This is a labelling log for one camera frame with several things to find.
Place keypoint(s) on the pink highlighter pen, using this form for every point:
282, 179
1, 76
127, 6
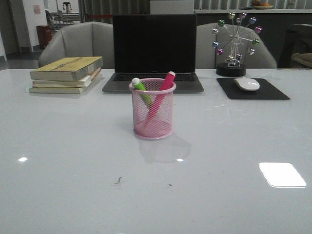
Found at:
167, 84

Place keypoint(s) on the green highlighter pen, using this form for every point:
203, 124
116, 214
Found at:
137, 84

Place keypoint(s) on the pink mesh pen holder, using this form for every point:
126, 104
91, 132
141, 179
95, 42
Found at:
162, 124

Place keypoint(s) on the grey laptop computer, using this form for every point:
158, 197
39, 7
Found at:
149, 46

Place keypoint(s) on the middle white book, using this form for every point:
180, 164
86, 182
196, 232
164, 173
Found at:
84, 82

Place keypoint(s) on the ferris wheel desk ornament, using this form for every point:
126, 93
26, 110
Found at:
234, 36

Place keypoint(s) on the right grey armchair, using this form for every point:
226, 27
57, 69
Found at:
254, 56

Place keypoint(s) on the grey armchair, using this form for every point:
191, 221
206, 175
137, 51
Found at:
81, 40
254, 56

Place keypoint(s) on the white computer mouse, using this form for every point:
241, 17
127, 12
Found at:
247, 84

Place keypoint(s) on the top yellow book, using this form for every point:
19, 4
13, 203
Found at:
68, 69

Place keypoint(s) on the left grey armchair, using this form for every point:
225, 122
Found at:
81, 40

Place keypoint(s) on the bottom pale book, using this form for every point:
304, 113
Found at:
43, 90

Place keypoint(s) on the white box behind laptop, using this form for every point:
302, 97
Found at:
158, 7

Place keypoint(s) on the black mouse pad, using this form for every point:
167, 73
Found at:
266, 90

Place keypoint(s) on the red trash bin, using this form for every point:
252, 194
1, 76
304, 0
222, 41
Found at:
44, 35

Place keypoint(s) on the fruit bowl on counter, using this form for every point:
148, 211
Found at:
259, 5

